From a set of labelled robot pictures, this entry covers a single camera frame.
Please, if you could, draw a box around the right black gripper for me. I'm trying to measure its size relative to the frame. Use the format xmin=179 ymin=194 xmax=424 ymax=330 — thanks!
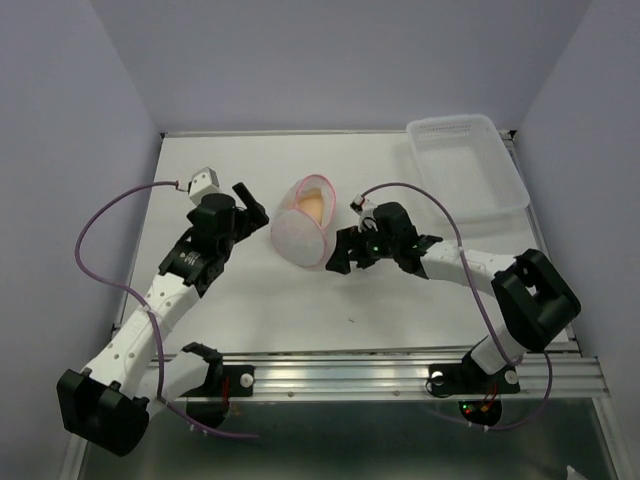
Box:
xmin=323 ymin=219 xmax=398 ymax=275

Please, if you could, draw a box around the white mesh laundry bag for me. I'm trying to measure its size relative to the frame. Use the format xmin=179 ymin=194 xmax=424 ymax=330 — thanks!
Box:
xmin=270 ymin=174 xmax=336 ymax=268

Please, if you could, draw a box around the beige bra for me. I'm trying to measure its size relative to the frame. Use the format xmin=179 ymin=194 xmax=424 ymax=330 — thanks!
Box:
xmin=297 ymin=190 xmax=325 ymax=225

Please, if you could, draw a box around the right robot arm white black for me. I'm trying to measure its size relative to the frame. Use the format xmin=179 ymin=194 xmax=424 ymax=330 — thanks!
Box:
xmin=325 ymin=202 xmax=581 ymax=397

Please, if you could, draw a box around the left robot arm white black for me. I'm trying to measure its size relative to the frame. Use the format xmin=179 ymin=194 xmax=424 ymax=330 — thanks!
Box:
xmin=56 ymin=182 xmax=269 ymax=457

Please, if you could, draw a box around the white plastic basket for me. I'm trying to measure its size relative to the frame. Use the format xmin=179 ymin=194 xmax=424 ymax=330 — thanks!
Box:
xmin=406 ymin=114 xmax=530 ymax=222

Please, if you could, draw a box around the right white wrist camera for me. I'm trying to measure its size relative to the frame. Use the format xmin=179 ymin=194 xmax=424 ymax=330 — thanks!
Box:
xmin=350 ymin=195 xmax=377 ymax=231

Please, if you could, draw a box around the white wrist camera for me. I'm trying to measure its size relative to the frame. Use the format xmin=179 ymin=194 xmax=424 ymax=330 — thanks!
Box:
xmin=350 ymin=195 xmax=377 ymax=231
xmin=188 ymin=167 xmax=221 ymax=205

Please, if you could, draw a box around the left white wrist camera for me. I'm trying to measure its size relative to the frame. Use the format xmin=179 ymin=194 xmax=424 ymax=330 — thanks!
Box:
xmin=188 ymin=167 xmax=221 ymax=205

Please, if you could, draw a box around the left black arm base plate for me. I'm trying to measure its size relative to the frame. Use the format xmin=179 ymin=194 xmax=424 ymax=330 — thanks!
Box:
xmin=163 ymin=342 xmax=256 ymax=400

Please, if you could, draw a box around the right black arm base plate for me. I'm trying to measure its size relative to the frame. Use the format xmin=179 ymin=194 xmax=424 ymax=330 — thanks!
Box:
xmin=426 ymin=362 xmax=521 ymax=398

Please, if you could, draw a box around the aluminium frame rail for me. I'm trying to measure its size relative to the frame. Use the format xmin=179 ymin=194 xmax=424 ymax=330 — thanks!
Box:
xmin=164 ymin=328 xmax=606 ymax=403

